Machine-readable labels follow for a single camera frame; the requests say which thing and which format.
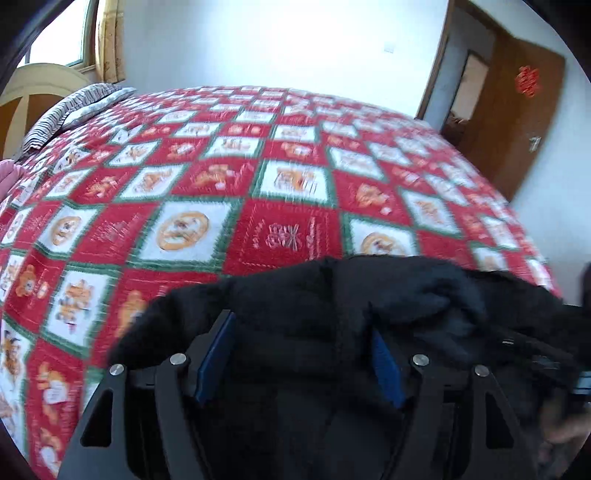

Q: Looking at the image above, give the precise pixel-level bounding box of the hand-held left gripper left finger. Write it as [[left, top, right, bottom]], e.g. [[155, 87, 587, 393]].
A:
[[58, 310, 237, 480]]

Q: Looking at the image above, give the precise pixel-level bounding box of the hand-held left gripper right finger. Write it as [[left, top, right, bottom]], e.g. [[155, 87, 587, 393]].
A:
[[370, 329, 539, 480]]

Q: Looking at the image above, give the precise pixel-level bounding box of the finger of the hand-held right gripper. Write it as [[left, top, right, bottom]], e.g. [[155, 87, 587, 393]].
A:
[[567, 369, 591, 398]]

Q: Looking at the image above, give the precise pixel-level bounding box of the black hooded puffer jacket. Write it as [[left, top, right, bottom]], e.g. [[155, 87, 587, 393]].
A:
[[108, 256, 591, 480]]

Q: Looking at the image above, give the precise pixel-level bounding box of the person's right hand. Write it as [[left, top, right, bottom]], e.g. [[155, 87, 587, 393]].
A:
[[538, 406, 591, 467]]

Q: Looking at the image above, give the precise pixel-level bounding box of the red checked bear-print bedspread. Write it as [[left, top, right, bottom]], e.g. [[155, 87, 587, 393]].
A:
[[0, 85, 565, 480]]

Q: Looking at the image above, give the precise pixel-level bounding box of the pink folded quilt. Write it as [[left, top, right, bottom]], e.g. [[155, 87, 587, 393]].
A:
[[0, 159, 28, 204]]

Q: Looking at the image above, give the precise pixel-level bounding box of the brown wooden door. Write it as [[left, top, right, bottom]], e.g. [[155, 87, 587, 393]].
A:
[[455, 37, 566, 201]]

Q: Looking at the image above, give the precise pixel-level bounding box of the grey striped pillow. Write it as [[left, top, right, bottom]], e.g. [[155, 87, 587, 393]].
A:
[[21, 83, 138, 152]]

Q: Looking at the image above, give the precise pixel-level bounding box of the red paper door decoration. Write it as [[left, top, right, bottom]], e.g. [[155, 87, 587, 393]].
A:
[[515, 65, 542, 97]]

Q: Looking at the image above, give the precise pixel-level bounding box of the cream and wood headboard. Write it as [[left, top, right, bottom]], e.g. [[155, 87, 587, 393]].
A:
[[0, 62, 93, 160]]

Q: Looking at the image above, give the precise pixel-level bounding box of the yellow patterned curtain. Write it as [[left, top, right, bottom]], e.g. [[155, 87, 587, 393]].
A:
[[95, 0, 127, 88]]

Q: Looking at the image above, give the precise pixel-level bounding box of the window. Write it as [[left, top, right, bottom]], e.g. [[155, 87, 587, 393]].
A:
[[23, 0, 100, 70]]

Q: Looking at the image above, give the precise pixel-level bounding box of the brown door frame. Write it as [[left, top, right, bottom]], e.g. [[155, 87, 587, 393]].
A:
[[416, 0, 513, 139]]

